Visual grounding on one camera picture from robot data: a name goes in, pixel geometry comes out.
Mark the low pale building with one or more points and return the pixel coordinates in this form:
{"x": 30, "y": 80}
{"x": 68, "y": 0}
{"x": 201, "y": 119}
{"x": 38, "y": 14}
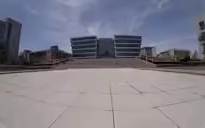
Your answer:
{"x": 175, "y": 54}

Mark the grey building with banded windows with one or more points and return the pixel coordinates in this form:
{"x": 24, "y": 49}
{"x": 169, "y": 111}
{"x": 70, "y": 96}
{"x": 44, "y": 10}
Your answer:
{"x": 106, "y": 47}

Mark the small white building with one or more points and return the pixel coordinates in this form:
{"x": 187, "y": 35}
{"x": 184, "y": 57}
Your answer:
{"x": 148, "y": 52}

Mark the wide grey stone stairway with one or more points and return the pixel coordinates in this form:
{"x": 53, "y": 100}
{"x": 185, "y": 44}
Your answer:
{"x": 105, "y": 63}

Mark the pale concrete slab plaza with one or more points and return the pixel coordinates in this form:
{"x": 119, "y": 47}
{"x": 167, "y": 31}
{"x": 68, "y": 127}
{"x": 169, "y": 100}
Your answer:
{"x": 100, "y": 93}

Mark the low dark building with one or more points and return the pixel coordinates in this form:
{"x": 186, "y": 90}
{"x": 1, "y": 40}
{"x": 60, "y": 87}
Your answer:
{"x": 46, "y": 55}

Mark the dark raised border strip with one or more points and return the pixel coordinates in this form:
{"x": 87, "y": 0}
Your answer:
{"x": 185, "y": 67}
{"x": 21, "y": 67}

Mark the tall dark grey building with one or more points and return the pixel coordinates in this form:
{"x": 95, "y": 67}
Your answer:
{"x": 4, "y": 41}

